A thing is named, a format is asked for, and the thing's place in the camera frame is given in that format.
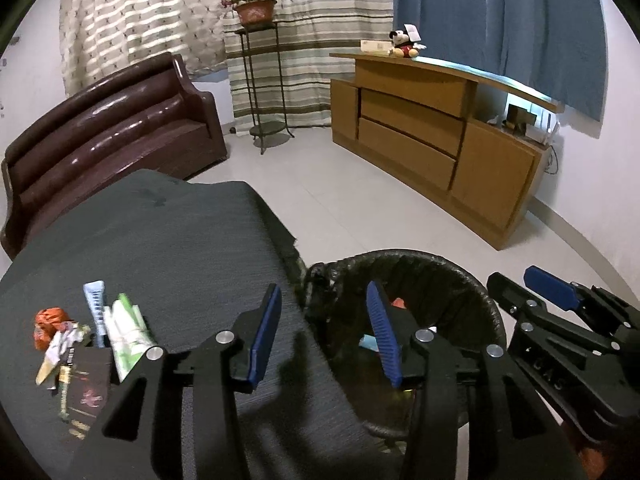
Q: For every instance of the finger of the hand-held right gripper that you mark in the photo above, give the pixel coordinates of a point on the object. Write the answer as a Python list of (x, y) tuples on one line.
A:
[(550, 287), (520, 305)]

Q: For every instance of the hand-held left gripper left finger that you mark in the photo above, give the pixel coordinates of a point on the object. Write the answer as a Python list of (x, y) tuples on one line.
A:
[(265, 340)]

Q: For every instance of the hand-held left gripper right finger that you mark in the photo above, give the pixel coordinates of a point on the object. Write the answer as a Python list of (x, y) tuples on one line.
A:
[(382, 335)]

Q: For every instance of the white long sachet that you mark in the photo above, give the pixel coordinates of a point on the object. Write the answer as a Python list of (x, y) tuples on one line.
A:
[(370, 342)]

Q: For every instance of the orange wrapper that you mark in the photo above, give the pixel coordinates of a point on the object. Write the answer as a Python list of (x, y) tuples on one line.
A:
[(397, 302)]

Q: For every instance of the black plastic bin liner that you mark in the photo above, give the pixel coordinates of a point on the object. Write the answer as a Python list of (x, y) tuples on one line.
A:
[(440, 300)]

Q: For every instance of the black waste bin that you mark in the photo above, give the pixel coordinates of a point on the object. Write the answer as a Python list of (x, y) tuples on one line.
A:
[(380, 429)]

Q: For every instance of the green white tissue packet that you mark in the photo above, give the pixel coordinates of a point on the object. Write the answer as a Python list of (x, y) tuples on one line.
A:
[(127, 340)]

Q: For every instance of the light blue sachet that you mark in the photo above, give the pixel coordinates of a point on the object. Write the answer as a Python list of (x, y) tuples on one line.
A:
[(95, 305)]

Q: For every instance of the black box with gold print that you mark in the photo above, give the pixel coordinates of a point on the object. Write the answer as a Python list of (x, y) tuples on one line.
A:
[(87, 390)]

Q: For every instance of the white cream wrapper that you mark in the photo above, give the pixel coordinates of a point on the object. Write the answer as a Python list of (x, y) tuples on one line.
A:
[(60, 355)]

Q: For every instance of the red plastic bag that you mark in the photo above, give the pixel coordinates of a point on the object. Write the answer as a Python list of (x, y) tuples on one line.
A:
[(47, 327)]

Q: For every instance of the dark grey tablecloth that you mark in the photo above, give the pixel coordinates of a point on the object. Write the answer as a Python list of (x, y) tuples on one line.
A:
[(175, 260)]

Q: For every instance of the white router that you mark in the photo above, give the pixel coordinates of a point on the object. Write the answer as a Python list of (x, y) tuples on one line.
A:
[(542, 127)]

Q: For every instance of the small brown box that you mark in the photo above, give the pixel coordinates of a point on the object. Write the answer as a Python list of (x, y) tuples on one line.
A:
[(517, 117)]

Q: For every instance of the black metal plant stand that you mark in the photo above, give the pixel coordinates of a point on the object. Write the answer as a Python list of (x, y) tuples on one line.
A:
[(267, 129)]

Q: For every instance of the wooden cabinet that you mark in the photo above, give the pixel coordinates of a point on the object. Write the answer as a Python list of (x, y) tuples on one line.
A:
[(400, 110)]

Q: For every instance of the brown leather sofa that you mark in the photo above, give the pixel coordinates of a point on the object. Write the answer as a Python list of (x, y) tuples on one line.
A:
[(100, 130)]

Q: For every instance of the blue curtain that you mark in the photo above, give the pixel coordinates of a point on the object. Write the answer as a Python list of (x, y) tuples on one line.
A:
[(500, 20)]

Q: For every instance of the mouse plush toy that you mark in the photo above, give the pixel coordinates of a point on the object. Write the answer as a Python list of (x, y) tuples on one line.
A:
[(405, 47)]

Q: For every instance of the cream flat box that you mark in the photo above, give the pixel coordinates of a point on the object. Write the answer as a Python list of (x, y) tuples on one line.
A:
[(375, 46)]

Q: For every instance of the white paper tag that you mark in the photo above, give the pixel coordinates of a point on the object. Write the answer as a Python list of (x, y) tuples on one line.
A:
[(412, 32)]

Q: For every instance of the striped curtain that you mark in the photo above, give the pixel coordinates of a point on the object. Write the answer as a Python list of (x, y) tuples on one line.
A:
[(325, 20)]

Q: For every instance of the potted plant in terracotta pot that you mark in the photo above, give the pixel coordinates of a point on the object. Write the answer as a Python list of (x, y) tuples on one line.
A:
[(255, 12)]

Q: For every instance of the beige patterned curtain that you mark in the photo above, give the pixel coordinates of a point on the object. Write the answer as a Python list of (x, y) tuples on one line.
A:
[(140, 10)]

